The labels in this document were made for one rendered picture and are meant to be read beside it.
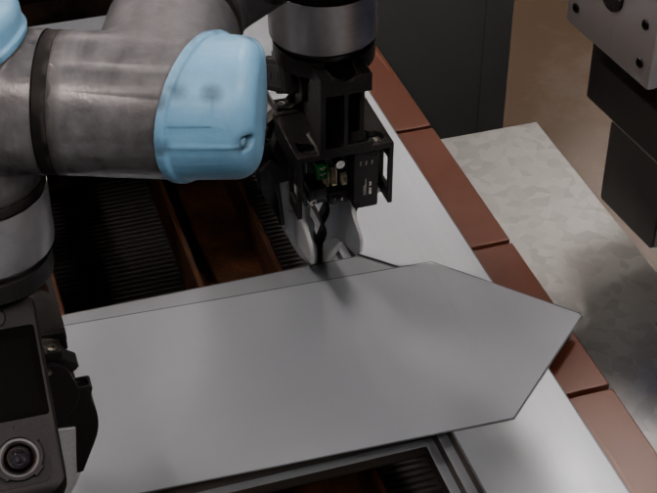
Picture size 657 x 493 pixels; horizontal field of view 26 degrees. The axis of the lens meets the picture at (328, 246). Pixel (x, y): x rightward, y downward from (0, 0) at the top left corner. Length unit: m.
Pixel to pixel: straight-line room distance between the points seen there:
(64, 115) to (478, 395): 0.42
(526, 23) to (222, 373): 2.25
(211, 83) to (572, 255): 0.76
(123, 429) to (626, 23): 0.55
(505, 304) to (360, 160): 0.17
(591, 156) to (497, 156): 1.25
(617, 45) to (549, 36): 1.90
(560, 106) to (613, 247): 1.51
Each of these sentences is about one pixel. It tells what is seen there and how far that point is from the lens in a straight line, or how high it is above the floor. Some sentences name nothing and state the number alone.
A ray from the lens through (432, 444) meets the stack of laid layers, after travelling 1.00.
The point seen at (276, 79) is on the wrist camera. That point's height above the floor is 1.00.
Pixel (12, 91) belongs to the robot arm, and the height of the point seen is 1.17.
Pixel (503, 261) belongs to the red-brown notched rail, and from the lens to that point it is 1.15.
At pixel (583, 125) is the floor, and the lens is 2.86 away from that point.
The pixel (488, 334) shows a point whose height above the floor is 0.84.
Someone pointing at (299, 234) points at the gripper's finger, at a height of 0.89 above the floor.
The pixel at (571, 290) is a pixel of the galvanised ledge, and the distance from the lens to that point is 1.36.
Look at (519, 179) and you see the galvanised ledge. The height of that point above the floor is 0.68.
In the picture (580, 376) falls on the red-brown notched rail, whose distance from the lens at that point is 1.06.
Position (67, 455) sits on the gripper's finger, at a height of 0.91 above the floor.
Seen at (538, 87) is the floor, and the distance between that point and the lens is 2.97.
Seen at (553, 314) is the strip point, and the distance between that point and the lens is 1.08.
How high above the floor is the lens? 1.54
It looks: 38 degrees down
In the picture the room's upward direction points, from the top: straight up
